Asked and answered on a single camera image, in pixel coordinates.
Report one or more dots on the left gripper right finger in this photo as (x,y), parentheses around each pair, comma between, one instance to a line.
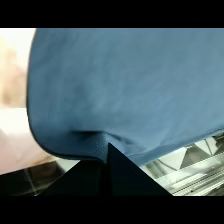
(130,176)

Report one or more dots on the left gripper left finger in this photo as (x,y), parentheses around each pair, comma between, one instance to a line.
(83,180)

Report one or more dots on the blue shirt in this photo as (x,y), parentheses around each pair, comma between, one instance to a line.
(126,86)

